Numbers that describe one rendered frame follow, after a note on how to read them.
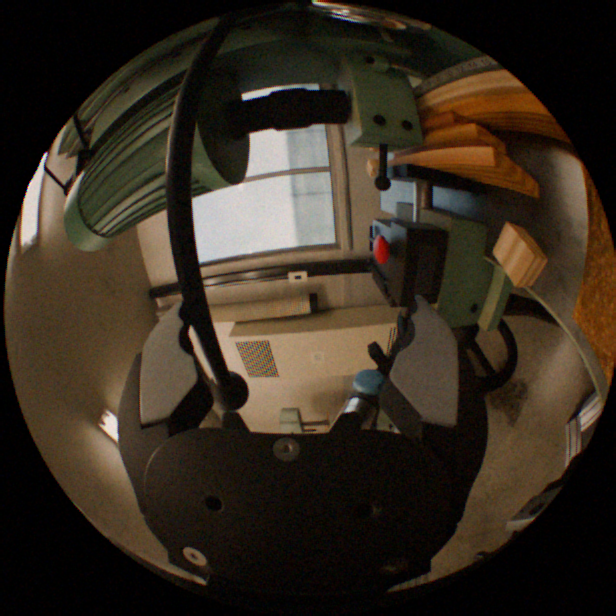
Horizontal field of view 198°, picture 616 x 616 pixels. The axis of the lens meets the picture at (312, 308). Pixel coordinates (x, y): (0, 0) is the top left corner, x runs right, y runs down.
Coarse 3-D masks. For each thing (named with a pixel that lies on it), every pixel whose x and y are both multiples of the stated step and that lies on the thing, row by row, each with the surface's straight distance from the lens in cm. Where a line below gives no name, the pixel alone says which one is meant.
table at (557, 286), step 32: (512, 160) 23; (544, 160) 21; (576, 160) 21; (384, 192) 53; (448, 192) 30; (480, 192) 26; (512, 192) 23; (544, 192) 21; (576, 192) 20; (544, 224) 20; (576, 224) 20; (576, 256) 19; (544, 288) 20; (576, 288) 19; (480, 320) 30
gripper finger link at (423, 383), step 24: (408, 312) 12; (432, 312) 10; (408, 336) 9; (432, 336) 9; (408, 360) 7; (432, 360) 8; (456, 360) 8; (384, 384) 7; (408, 384) 7; (432, 384) 7; (456, 384) 7; (384, 408) 7; (408, 408) 6; (432, 408) 6; (456, 408) 7; (408, 432) 7
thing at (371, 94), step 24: (336, 72) 32; (360, 72) 25; (384, 72) 27; (360, 96) 23; (384, 96) 24; (408, 96) 26; (360, 120) 22; (384, 120) 22; (408, 120) 24; (360, 144) 26; (408, 144) 24
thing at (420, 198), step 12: (396, 168) 23; (408, 168) 21; (420, 168) 21; (396, 180) 29; (408, 180) 26; (420, 180) 23; (432, 180) 22; (444, 180) 23; (456, 180) 24; (468, 180) 26; (420, 192) 26; (432, 192) 26; (420, 204) 26; (432, 204) 26
